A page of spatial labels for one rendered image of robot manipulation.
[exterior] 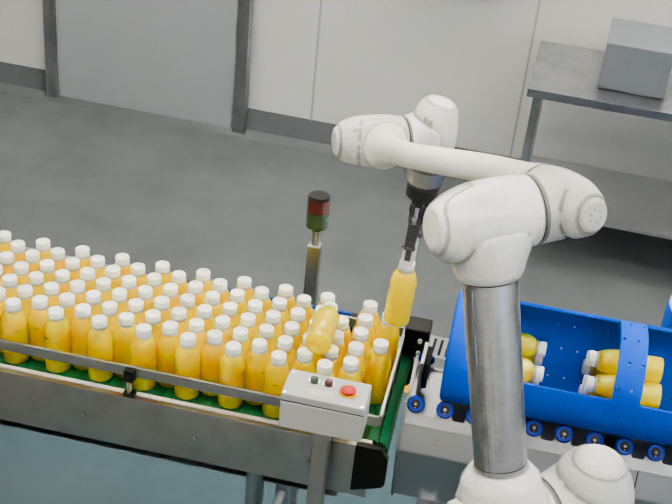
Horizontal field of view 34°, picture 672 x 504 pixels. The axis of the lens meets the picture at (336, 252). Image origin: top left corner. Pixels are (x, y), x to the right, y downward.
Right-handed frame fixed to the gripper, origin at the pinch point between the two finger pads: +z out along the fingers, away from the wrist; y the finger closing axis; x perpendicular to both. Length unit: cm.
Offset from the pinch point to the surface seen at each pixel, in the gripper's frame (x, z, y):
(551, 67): -31, 54, 275
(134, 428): 59, 57, -23
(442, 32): 27, 71, 333
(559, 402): -43, 24, -11
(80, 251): 90, 33, 13
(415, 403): -9.7, 37.4, -8.8
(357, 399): 3.2, 24.3, -28.2
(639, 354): -59, 10, -3
